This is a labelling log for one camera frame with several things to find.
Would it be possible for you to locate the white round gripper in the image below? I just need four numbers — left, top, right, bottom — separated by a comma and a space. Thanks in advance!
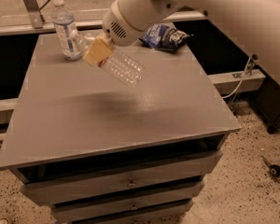
83, 0, 181, 66

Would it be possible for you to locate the clear bottle with red label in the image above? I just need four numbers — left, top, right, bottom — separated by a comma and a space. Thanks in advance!
70, 29, 145, 88

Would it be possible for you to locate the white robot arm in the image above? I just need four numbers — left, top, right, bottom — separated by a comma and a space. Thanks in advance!
102, 0, 280, 85

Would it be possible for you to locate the upright bottle with white label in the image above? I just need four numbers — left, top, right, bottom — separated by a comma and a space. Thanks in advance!
51, 0, 81, 61

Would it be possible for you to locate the dark blue snack bag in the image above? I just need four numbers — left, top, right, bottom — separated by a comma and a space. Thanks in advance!
139, 24, 189, 51

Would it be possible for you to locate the grey drawer cabinet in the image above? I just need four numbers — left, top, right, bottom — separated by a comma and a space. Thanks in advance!
0, 24, 242, 224

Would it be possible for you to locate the top grey drawer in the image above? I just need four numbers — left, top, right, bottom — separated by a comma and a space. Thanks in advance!
21, 150, 222, 205

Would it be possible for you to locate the grey drawer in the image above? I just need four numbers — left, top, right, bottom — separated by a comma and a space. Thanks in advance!
21, 150, 222, 205
72, 199, 193, 224
51, 181, 204, 222

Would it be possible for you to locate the middle grey drawer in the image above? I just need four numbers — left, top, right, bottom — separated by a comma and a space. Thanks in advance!
51, 181, 204, 222

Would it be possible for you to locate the bottom grey drawer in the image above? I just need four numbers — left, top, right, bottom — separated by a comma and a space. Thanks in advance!
72, 199, 193, 224

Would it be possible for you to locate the white shoe tip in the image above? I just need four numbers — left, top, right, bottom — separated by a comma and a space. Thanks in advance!
0, 216, 12, 224

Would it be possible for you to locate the black caster wheel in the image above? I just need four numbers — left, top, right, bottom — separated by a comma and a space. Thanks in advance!
262, 156, 280, 177

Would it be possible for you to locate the metal railing frame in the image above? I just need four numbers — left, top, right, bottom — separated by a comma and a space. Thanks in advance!
0, 0, 209, 37

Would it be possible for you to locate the white cable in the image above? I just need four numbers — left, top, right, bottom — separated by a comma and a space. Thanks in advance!
221, 54, 259, 100

